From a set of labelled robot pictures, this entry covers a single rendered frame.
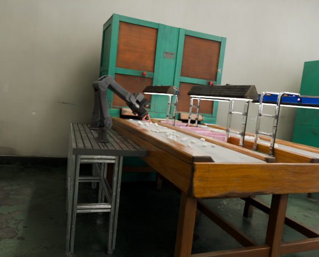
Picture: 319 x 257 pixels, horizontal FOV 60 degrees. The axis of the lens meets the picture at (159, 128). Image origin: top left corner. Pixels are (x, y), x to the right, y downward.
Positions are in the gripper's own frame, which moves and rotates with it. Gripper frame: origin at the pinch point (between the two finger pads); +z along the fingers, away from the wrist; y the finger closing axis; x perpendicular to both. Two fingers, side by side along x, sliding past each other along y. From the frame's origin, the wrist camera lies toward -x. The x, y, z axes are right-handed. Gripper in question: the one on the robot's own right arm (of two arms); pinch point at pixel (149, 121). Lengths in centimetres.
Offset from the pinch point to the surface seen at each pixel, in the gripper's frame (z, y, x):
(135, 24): -54, 88, -73
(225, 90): -4, -68, -31
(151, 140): -5.3, -42.0, 14.4
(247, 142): 51, -41, -35
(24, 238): -10, -9, 115
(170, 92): -1.8, 8.7, -30.6
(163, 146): -5, -61, 14
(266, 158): 26, -94, -14
